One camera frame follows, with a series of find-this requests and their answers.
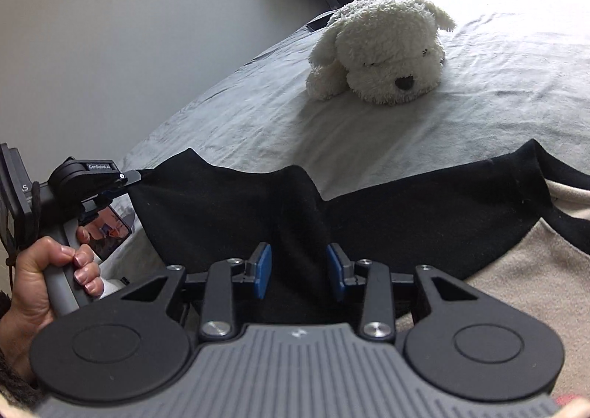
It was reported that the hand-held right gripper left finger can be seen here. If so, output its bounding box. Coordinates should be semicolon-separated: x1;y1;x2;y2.
121;243;273;340

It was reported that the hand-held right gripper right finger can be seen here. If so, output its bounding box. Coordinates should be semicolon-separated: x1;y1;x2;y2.
326;243;478;339

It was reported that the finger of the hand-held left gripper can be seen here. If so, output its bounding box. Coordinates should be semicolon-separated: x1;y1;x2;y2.
79;190;118;218
113;170;143;189

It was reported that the black and beige sweatshirt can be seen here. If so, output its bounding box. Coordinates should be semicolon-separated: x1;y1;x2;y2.
129;139;590;405

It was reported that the person's left forearm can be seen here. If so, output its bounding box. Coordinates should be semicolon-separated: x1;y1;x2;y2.
0;291;44;412

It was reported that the person's left hand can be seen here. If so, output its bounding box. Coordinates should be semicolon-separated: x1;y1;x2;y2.
8;236;106;384

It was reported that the white plush dog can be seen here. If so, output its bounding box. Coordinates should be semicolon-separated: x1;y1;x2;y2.
306;0;457;104

